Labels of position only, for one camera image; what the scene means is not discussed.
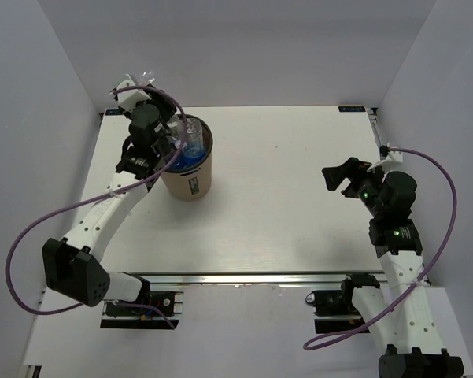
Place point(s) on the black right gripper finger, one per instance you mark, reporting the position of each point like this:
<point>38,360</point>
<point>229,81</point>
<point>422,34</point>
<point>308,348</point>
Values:
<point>354,165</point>
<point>334,176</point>

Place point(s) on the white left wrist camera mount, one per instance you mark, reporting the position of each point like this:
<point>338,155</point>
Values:
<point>125,97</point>

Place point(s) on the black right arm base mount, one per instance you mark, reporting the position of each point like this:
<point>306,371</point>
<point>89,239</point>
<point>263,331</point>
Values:
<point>333,309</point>

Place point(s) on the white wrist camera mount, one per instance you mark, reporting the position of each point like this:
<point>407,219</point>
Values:
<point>125,97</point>
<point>391,158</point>

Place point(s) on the right blue table sticker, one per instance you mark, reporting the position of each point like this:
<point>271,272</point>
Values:
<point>351,109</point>

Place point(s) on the blue table sticker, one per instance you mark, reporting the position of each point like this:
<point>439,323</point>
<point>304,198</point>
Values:
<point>351,109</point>
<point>112,112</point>

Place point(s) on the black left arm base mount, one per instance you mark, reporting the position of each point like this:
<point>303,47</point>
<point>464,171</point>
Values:
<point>157,308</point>

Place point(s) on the aluminium table frame rail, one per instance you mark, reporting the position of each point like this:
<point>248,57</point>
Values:
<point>268,217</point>

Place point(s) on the left blue table sticker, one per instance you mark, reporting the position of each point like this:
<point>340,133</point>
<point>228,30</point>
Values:
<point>112,112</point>

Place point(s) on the brown bin with black rim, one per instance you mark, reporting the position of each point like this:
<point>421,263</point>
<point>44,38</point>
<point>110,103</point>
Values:
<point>192,182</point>

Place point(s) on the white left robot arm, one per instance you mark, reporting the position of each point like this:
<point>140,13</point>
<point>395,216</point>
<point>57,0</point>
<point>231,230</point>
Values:
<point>72,264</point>

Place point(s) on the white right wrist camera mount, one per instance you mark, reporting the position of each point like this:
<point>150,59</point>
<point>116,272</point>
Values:
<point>391,158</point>

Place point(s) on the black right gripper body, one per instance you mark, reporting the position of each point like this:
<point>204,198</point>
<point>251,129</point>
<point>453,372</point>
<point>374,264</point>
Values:
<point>365,187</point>

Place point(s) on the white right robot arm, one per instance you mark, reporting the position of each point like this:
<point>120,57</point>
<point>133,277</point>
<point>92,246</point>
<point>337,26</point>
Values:
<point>405,329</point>

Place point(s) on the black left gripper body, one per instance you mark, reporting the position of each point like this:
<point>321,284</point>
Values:
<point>165,108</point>

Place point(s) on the clear bottle blue label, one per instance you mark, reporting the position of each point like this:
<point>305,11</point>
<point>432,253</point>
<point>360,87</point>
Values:
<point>176,129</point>
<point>193,150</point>

